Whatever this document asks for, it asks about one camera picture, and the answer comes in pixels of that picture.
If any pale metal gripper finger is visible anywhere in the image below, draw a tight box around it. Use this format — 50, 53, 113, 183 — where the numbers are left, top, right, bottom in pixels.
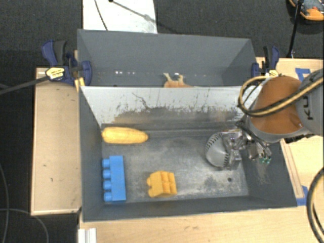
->
227, 148, 242, 171

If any grey ball with black stitches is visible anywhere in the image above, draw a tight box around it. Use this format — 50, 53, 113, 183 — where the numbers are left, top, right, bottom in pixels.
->
204, 132, 242, 168

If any grey metal bin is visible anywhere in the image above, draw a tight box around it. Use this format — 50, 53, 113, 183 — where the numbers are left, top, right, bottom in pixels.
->
76, 28, 298, 222

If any yellow-orange toy building block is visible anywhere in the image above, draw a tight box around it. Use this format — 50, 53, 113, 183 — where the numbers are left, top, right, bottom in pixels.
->
146, 170, 178, 198

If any tan toy animal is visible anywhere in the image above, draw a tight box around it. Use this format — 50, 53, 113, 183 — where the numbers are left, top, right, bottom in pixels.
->
163, 72, 195, 89

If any yellow toy corn cob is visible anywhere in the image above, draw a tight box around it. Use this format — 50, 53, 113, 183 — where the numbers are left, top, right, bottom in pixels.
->
101, 127, 149, 145

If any blue toy building block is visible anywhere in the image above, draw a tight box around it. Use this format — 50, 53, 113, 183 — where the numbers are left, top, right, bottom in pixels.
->
101, 155, 127, 203

